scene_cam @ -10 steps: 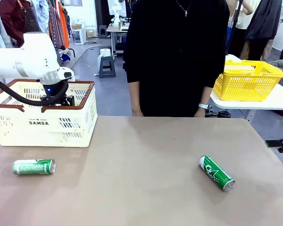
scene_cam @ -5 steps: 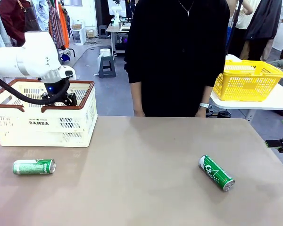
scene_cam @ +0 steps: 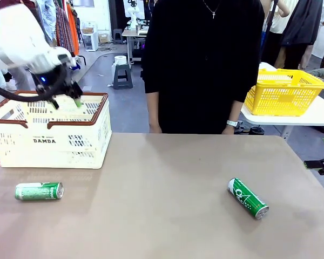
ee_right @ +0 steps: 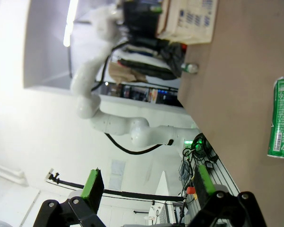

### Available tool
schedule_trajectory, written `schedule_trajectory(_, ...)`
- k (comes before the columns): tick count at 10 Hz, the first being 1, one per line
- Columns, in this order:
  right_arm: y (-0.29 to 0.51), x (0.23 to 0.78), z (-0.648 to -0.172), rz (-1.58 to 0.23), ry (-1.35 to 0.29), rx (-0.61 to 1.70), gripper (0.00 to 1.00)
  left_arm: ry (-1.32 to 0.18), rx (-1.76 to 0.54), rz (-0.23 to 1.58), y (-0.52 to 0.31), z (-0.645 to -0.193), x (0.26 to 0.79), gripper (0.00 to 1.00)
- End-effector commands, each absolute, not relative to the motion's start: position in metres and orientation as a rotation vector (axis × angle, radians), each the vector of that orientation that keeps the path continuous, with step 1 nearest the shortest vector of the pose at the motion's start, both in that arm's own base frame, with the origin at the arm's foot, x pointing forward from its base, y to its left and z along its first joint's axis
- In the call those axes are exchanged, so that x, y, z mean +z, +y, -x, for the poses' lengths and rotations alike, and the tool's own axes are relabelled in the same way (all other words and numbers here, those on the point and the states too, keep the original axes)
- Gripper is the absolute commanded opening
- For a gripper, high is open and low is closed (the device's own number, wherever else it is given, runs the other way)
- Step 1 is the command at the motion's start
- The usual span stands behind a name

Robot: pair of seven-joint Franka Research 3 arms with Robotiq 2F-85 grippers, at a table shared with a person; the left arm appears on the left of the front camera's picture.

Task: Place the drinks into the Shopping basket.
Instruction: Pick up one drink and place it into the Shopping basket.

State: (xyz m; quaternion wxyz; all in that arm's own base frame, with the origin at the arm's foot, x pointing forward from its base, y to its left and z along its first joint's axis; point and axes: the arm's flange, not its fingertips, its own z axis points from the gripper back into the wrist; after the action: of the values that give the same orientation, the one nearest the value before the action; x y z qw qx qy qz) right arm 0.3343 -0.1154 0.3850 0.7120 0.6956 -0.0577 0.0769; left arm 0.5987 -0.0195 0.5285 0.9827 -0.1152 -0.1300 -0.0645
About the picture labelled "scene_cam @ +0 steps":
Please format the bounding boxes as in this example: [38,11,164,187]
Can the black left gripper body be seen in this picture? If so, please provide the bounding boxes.
[32,63,72,95]

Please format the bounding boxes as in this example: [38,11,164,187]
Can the green can white sail print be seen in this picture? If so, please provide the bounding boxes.
[227,177,269,220]

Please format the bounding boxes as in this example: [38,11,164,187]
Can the person's left forearm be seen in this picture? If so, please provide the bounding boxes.
[226,100,243,122]

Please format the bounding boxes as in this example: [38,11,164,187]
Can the person's right forearm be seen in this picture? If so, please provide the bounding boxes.
[145,92,161,126]

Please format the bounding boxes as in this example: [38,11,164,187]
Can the yellow plastic basket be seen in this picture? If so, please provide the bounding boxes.
[244,68,324,117]

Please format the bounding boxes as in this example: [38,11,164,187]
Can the striped hanging garment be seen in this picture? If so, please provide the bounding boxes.
[55,0,75,56]

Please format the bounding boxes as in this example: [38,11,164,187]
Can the dark plastic step stool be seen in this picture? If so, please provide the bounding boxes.
[113,64,134,90]

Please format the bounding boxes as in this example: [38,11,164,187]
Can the orange hanging garment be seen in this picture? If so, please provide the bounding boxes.
[66,2,80,56]

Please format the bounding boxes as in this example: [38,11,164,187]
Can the white side table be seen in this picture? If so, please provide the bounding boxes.
[240,62,324,140]

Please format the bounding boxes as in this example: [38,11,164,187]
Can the white air purifier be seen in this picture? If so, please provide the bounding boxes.
[85,32,99,52]

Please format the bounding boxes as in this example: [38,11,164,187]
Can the white paper roll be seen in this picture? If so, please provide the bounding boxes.
[112,54,129,72]

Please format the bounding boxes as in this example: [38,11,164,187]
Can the small grey stool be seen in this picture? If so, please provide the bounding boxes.
[113,28,123,45]

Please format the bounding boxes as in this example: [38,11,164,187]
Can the background work table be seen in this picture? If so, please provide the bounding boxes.
[121,29,149,65]

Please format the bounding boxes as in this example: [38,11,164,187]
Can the green speckled drink can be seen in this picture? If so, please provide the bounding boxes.
[15,181,64,201]

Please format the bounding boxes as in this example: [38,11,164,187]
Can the person's black sweater torso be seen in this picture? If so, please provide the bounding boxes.
[141,0,265,135]

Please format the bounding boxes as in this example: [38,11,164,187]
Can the black stand pole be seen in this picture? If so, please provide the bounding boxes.
[259,0,279,64]

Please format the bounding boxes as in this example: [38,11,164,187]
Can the black hanging coat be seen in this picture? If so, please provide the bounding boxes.
[280,0,324,70]

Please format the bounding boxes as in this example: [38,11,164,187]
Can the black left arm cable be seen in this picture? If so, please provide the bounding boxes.
[0,67,70,103]

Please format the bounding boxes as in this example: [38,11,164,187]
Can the cream basket brown handles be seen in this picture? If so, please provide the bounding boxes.
[0,91,113,170]

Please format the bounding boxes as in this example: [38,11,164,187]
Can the silver cross necklace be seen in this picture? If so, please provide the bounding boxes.
[204,0,222,19]

